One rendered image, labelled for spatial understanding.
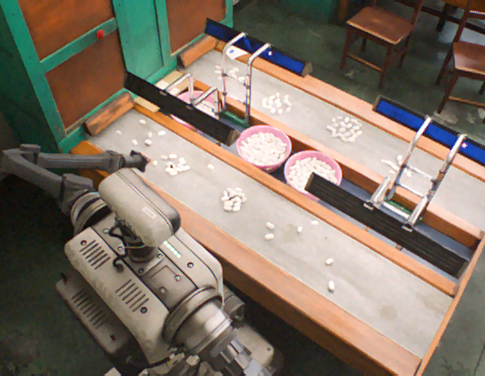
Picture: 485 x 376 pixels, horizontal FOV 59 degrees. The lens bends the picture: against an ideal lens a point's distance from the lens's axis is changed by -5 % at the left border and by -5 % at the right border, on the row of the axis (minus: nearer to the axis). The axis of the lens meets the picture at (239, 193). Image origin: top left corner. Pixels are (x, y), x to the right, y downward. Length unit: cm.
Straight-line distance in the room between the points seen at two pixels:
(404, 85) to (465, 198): 192
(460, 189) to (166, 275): 163
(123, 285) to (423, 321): 122
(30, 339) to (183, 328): 181
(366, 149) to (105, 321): 162
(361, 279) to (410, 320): 25
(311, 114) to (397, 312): 113
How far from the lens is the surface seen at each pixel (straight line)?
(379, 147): 235
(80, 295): 112
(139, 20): 233
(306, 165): 217
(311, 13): 465
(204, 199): 203
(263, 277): 179
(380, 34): 372
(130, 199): 92
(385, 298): 187
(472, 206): 228
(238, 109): 240
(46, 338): 269
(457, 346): 277
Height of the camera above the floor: 236
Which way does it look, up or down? 52 degrees down
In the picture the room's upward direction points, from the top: 1 degrees clockwise
